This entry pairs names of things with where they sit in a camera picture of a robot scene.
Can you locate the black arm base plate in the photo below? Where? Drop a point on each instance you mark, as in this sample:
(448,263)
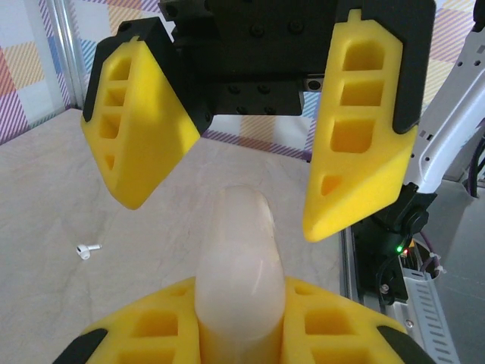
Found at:
(369,261)

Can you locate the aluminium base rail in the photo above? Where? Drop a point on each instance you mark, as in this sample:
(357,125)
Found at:
(363,333)

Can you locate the white earbud charging case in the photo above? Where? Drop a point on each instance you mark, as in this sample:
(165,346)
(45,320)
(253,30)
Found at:
(238,265)

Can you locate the aluminium frame post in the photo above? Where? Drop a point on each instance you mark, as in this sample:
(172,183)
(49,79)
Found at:
(70,57)

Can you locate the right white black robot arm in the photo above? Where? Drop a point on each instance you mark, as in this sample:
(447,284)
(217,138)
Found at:
(443,151)

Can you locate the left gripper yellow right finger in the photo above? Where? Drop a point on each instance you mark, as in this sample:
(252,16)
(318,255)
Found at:
(295,345)

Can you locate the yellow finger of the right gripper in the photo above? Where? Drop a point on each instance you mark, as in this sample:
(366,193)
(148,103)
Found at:
(360,182)
(151,132)

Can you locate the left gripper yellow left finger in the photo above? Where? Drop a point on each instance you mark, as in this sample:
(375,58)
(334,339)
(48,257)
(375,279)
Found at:
(182,341)

